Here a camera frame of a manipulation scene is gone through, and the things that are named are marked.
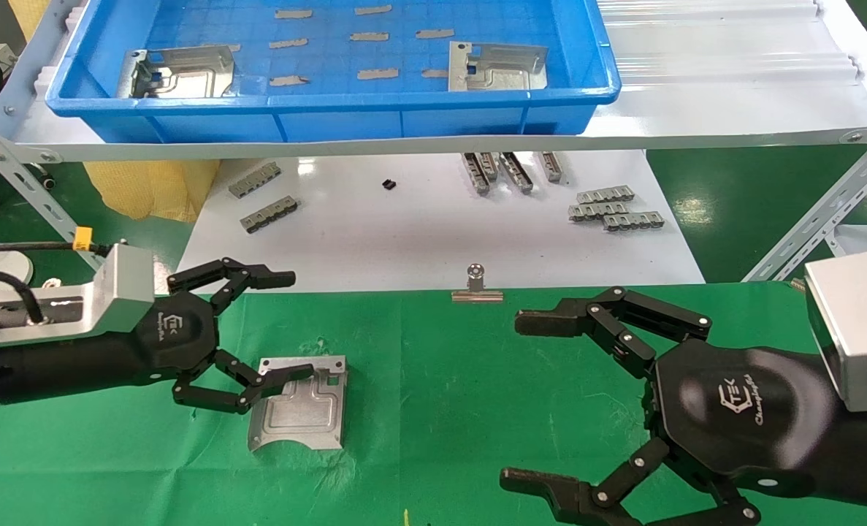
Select blue plastic tray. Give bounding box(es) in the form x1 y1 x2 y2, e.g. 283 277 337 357
45 0 622 144

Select green table cloth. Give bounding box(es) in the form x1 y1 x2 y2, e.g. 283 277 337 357
0 283 867 526

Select white shelf board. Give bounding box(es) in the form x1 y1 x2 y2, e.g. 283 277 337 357
6 0 867 163

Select yellow mesh bag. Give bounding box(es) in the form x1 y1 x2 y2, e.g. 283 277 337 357
8 0 54 41
83 159 221 224

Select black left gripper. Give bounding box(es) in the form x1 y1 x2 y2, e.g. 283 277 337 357
131 257 316 415

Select translucent corrugated plastic sheet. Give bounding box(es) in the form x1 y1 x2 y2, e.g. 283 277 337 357
594 0 862 85

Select bent sheet metal bracket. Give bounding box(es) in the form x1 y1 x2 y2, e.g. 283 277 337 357
248 355 348 452
448 41 549 92
115 45 235 99

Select perforated white rack strut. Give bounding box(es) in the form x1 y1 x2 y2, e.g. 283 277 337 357
0 106 112 258
741 121 867 283

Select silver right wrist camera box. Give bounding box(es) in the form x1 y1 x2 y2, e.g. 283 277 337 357
804 250 867 415

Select black looped cable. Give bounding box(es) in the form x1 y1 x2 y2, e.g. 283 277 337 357
0 270 48 338

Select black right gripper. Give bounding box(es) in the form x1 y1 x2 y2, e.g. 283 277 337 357
500 286 841 526

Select black cable with tag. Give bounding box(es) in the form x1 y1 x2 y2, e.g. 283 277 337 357
0 240 112 258

